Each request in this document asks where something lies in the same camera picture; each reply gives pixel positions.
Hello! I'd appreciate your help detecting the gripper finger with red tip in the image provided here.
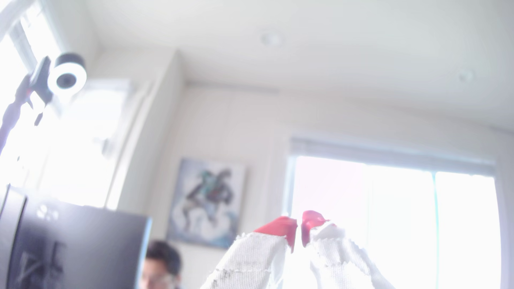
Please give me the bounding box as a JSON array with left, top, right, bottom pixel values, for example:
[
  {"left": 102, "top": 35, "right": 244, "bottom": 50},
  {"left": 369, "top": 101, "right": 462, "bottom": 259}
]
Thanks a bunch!
[
  {"left": 199, "top": 216, "right": 298, "bottom": 289},
  {"left": 301, "top": 210, "right": 396, "bottom": 289}
]

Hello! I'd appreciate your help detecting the framed painting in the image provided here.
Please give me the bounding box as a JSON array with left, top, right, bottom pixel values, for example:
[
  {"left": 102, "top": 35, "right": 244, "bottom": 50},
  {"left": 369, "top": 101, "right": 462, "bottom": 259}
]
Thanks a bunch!
[{"left": 167, "top": 158, "right": 247, "bottom": 249}]

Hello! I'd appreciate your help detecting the wide bright window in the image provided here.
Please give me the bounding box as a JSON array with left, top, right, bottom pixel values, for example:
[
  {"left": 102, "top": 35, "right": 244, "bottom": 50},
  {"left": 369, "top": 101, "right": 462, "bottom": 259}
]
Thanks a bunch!
[{"left": 283, "top": 138, "right": 508, "bottom": 289}]

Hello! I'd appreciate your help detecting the person's head, dark hair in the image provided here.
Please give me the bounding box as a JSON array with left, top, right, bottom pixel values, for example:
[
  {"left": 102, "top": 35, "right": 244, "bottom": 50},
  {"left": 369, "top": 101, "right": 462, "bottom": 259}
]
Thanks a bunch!
[{"left": 138, "top": 240, "right": 183, "bottom": 289}]

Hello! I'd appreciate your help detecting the black computer monitor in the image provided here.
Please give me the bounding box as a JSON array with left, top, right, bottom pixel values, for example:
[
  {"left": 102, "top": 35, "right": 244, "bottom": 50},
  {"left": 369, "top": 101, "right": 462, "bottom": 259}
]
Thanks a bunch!
[{"left": 0, "top": 185, "right": 152, "bottom": 289}]

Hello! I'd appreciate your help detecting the tall bright window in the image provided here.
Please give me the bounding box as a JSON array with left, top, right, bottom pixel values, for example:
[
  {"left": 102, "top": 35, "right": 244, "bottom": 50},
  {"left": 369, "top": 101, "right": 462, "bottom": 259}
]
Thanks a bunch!
[{"left": 0, "top": 0, "right": 133, "bottom": 209}]

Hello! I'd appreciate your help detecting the round black webcam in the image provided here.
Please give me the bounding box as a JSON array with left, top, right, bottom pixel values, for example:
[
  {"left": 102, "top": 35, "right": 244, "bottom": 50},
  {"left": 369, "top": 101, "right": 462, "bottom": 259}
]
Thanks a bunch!
[{"left": 30, "top": 52, "right": 88, "bottom": 97}]

